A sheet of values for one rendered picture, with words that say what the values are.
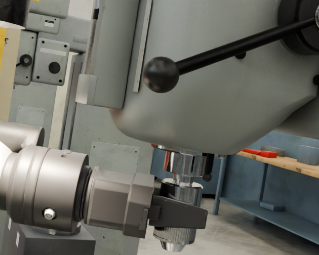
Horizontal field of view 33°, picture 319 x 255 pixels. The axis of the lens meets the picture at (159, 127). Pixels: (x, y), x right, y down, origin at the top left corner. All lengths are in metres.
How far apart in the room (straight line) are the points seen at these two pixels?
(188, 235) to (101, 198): 0.10
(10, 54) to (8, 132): 1.65
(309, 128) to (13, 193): 0.32
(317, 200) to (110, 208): 6.18
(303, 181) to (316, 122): 6.32
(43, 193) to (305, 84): 0.29
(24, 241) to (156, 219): 0.39
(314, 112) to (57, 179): 0.28
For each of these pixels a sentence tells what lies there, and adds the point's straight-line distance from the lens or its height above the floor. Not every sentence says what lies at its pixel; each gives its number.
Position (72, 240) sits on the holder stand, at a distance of 0.93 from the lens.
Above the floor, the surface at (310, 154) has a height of 1.00.
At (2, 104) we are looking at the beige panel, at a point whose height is 1.24.
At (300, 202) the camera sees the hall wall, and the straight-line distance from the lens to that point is 6.93.
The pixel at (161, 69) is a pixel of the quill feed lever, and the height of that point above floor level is 1.38.
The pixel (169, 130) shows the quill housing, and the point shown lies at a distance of 0.52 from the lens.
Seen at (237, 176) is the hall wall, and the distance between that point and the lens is 8.06.
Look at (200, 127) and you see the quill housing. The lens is 0.52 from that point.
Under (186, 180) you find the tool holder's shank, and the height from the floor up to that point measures 1.27.
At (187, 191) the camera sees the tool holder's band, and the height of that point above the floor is 1.26.
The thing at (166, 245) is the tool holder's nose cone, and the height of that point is 1.20.
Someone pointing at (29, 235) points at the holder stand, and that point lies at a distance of 0.92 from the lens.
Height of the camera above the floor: 1.36
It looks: 3 degrees down
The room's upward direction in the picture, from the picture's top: 9 degrees clockwise
